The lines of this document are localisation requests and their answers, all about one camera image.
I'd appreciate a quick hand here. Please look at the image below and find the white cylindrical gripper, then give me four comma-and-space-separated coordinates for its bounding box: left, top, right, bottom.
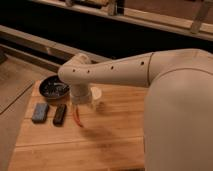
70, 84, 92, 105

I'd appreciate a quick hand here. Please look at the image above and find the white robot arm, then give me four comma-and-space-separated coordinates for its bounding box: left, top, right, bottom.
58, 49, 213, 171

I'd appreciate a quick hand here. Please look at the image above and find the white cup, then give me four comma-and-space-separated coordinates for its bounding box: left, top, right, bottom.
91, 87, 102, 100

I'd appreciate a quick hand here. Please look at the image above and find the black frying pan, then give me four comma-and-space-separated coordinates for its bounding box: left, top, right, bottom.
38, 74, 71, 127

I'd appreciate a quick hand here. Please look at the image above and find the blue sponge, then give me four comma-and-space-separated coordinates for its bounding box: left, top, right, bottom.
31, 103, 49, 123

